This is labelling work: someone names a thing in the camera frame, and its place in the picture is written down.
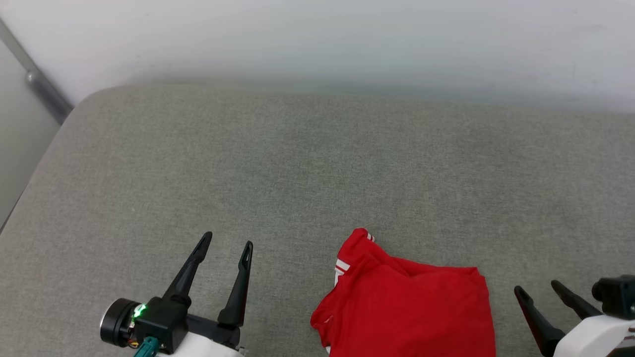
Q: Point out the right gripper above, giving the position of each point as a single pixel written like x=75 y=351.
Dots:
x=605 y=337

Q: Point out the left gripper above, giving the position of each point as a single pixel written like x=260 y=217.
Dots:
x=163 y=325

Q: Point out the red basketball jersey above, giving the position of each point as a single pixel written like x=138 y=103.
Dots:
x=407 y=312

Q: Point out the grey fabric sofa cushion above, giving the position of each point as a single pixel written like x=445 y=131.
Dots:
x=297 y=173

